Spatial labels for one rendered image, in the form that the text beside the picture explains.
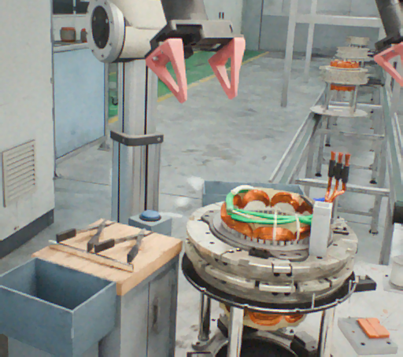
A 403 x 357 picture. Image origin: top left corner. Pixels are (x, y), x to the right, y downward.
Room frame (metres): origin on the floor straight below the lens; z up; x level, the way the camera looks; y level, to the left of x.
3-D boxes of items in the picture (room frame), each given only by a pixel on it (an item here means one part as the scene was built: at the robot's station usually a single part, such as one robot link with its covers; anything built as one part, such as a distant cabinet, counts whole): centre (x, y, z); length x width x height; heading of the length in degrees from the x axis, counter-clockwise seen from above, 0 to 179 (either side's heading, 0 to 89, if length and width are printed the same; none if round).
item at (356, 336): (1.13, -0.40, 0.79); 0.12 x 0.09 x 0.02; 10
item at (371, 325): (1.15, -0.42, 0.80); 0.07 x 0.05 x 0.01; 10
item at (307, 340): (1.03, -0.25, 0.83); 0.05 x 0.04 x 0.02; 33
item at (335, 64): (3.89, -0.94, 1.05); 0.22 x 0.22 x 0.20
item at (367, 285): (1.36, -0.41, 0.79); 0.15 x 0.05 x 0.02; 108
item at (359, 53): (5.83, -1.48, 0.94); 0.39 x 0.39 x 0.30
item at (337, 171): (1.02, -0.26, 1.21); 0.04 x 0.04 x 0.03; 69
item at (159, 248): (0.94, 0.15, 1.05); 0.20 x 0.19 x 0.02; 154
